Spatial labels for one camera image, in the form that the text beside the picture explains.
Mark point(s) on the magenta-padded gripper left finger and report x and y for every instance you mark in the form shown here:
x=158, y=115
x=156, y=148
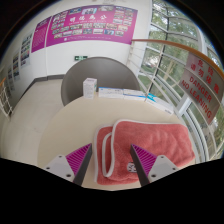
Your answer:
x=79, y=159

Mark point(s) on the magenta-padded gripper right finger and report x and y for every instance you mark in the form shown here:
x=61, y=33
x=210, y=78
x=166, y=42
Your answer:
x=145, y=160

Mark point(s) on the pink towel with grey trim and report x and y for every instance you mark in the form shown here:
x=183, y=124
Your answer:
x=156, y=136

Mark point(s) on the flat white teal box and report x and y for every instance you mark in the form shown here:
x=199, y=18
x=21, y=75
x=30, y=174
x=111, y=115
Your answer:
x=160, y=103

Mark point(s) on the flat white blue box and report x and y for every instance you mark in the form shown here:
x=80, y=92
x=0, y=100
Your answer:
x=134, y=95
x=110, y=93

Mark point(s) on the small white carton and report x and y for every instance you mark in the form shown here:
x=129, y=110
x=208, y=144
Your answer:
x=89, y=88

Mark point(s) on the grey round-back chair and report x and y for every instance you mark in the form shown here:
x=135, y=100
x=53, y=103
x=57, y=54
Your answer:
x=100, y=71

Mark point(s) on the red-lettered warning sign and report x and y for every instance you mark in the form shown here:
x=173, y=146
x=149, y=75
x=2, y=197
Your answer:
x=201, y=88

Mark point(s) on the white stair railing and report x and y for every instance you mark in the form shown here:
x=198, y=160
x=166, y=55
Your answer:
x=5, y=100

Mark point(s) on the green exit sign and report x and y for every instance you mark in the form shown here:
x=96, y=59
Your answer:
x=81, y=58

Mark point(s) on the row of white wall posters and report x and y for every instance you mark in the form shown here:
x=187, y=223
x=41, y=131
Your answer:
x=25, y=51

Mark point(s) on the narrow magenta wall poster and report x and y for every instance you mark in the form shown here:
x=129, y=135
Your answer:
x=40, y=35

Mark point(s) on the large magenta wall poster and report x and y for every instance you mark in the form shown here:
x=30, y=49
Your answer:
x=91, y=25

